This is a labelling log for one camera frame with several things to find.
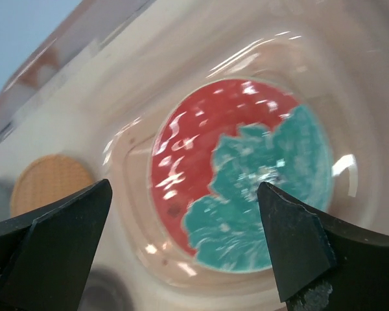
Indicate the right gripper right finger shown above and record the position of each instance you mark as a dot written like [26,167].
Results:
[321,262]

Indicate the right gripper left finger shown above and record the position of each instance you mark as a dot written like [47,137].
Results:
[46,254]

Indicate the woven bamboo plate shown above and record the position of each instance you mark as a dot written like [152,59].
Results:
[47,180]

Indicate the red and teal plate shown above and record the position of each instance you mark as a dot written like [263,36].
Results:
[220,143]

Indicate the pink translucent plastic bin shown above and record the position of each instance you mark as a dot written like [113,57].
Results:
[101,88]

